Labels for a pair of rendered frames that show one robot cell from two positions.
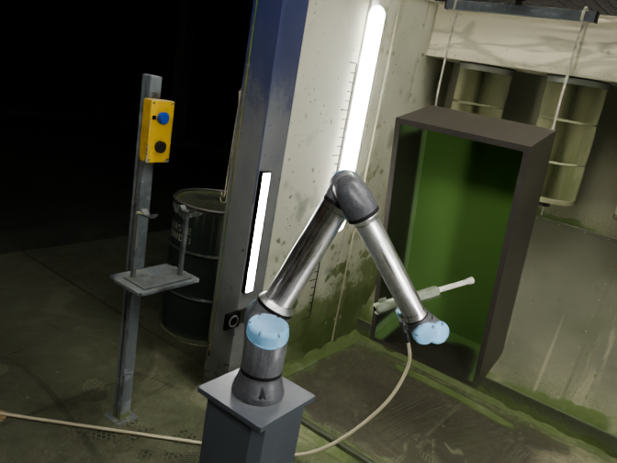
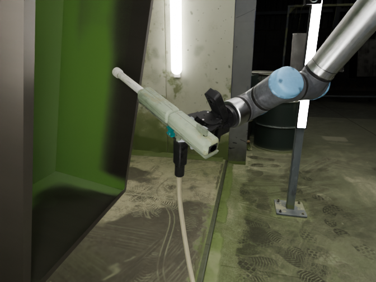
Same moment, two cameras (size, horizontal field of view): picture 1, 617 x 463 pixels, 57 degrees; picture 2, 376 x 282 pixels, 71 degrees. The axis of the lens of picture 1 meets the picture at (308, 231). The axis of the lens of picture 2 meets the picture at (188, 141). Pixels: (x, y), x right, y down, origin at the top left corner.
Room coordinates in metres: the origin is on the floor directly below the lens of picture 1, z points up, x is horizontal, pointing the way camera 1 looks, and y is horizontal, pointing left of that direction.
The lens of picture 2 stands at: (2.63, 0.17, 1.02)
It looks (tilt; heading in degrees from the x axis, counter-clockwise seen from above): 17 degrees down; 247
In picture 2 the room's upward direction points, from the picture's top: straight up
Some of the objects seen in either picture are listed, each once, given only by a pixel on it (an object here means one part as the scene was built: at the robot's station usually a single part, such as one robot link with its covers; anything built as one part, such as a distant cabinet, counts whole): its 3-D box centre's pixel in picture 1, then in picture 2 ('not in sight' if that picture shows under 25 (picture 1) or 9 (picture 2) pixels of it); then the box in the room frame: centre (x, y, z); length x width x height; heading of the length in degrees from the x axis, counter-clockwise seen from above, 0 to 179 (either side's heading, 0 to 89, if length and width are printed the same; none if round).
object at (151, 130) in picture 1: (156, 130); not in sight; (2.38, 0.70, 1.42); 0.12 x 0.06 x 0.26; 145
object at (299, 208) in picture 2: not in sight; (289, 208); (1.31, -1.10, 0.01); 0.20 x 0.20 x 0.01; 55
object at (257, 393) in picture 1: (259, 378); not in sight; (1.82, 0.08, 0.69); 0.19 x 0.19 x 0.10
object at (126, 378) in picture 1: (135, 260); not in sight; (2.41, 0.75, 0.82); 0.06 x 0.06 x 1.64; 55
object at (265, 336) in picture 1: (265, 344); not in sight; (1.83, 0.08, 0.83); 0.17 x 0.15 x 0.18; 8
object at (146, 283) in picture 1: (162, 243); not in sight; (2.33, 0.61, 0.95); 0.26 x 0.15 x 0.32; 145
